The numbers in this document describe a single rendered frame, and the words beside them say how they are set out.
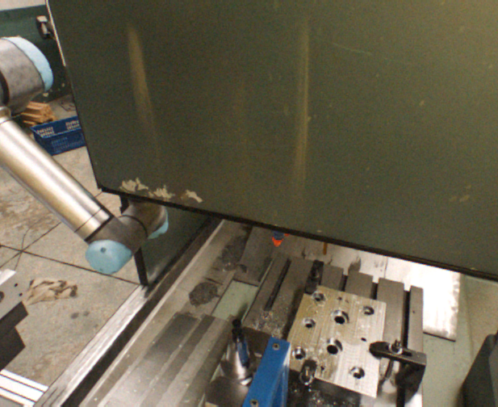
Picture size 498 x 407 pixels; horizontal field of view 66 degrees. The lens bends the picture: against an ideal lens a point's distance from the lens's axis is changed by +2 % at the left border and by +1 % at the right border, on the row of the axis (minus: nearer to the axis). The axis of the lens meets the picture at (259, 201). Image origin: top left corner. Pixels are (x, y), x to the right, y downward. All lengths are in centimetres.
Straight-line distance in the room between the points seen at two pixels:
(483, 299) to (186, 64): 175
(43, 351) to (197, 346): 130
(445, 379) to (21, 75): 147
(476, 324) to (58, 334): 212
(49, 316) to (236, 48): 248
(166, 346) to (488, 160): 124
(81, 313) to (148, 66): 235
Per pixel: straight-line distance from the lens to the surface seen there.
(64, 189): 79
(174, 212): 149
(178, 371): 131
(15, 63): 91
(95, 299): 267
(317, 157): 30
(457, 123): 28
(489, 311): 189
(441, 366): 157
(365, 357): 104
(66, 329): 257
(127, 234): 80
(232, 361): 69
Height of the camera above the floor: 182
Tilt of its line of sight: 33 degrees down
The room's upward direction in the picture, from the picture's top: straight up
